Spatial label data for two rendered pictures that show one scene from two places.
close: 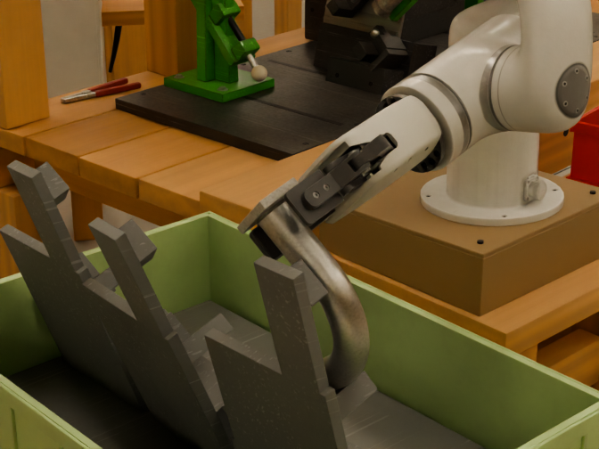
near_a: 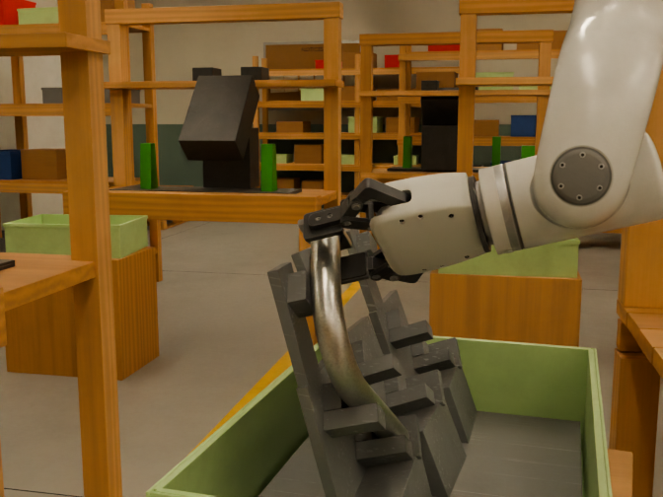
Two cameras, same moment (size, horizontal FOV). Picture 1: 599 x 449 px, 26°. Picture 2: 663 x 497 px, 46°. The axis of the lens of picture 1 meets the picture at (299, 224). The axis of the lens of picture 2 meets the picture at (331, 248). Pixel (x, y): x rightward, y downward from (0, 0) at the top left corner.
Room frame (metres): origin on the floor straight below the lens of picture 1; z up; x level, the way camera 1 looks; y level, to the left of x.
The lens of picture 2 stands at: (0.56, -0.67, 1.30)
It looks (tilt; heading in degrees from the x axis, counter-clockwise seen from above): 9 degrees down; 59
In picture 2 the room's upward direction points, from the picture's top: straight up
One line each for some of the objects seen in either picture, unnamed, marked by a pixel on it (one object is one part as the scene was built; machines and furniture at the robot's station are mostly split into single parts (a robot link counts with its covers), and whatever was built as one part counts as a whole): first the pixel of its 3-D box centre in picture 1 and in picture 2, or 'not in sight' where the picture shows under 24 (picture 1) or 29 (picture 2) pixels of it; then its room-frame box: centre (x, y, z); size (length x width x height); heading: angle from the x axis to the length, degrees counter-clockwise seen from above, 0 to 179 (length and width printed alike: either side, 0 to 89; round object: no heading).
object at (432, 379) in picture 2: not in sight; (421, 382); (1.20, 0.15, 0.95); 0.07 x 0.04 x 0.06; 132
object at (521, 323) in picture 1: (487, 268); not in sight; (1.61, -0.26, 0.83); 0.32 x 0.32 x 0.04; 43
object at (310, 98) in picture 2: not in sight; (359, 134); (6.77, 8.72, 1.11); 3.01 x 0.54 x 2.23; 136
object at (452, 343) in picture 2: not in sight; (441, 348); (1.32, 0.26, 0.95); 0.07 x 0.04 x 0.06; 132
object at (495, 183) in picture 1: (493, 134); not in sight; (1.61, -0.25, 1.02); 0.19 x 0.19 x 0.18
